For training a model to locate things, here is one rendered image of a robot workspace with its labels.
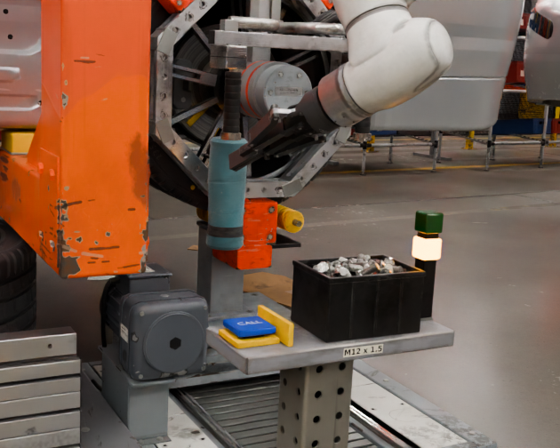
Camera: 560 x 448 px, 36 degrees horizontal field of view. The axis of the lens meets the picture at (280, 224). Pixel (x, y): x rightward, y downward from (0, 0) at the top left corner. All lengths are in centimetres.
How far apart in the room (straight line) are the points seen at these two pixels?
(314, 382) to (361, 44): 59
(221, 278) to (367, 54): 117
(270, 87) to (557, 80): 281
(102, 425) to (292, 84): 87
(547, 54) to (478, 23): 205
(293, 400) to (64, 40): 74
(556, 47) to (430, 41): 336
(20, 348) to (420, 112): 136
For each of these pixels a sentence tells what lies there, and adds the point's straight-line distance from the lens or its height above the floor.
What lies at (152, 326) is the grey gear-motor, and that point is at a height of 36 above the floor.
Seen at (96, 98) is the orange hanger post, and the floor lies 84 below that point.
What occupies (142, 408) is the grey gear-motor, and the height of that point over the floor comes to 16.
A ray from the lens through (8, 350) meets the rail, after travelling 169.
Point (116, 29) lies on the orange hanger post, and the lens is 155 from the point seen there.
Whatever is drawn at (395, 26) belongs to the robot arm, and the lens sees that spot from 129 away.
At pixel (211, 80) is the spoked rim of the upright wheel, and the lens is 218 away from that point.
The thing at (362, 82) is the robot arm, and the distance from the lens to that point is 129.
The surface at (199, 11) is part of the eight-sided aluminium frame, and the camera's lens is 206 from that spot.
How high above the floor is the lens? 93
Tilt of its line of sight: 11 degrees down
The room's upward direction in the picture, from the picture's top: 3 degrees clockwise
